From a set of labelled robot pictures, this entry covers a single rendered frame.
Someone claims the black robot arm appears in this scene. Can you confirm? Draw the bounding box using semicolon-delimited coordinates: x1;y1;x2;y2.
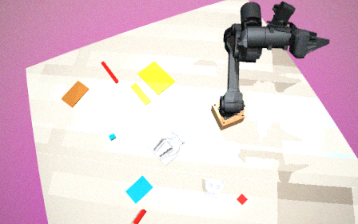
217;1;296;120

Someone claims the red flat bar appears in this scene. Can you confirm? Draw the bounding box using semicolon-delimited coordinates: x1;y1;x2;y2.
133;210;147;224

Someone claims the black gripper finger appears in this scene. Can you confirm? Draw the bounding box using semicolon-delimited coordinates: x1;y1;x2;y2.
305;34;330;55
289;22;317;36

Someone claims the red thin bar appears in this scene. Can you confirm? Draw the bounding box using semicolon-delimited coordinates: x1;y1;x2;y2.
101;61;119;83

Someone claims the cyan rectangular plate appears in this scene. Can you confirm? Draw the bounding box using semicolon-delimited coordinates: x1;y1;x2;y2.
126;176;153;203

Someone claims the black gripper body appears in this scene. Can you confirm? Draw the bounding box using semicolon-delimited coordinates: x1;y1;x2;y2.
263;25;309;58

